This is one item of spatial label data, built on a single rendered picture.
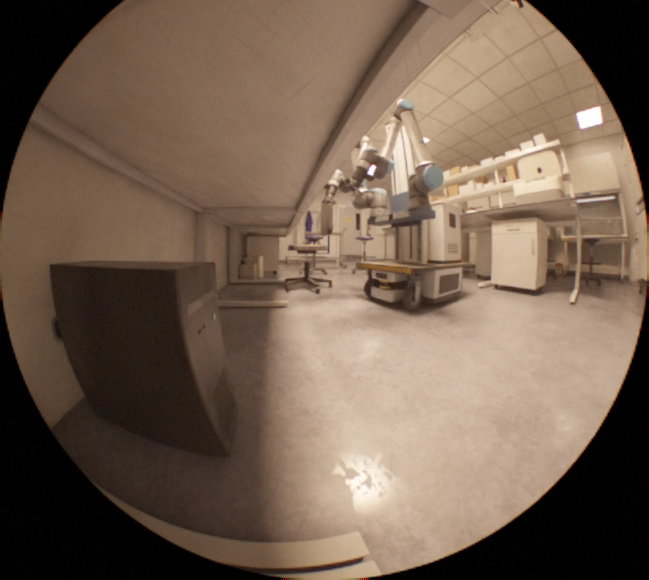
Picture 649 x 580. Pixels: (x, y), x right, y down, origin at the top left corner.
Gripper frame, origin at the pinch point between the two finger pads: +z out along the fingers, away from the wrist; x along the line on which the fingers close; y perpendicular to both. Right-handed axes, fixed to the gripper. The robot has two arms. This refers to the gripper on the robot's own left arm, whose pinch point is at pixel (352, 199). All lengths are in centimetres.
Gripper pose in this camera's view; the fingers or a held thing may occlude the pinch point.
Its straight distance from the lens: 118.4
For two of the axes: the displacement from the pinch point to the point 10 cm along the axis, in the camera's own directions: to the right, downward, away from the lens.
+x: 2.5, 1.4, -9.6
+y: -8.7, -4.0, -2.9
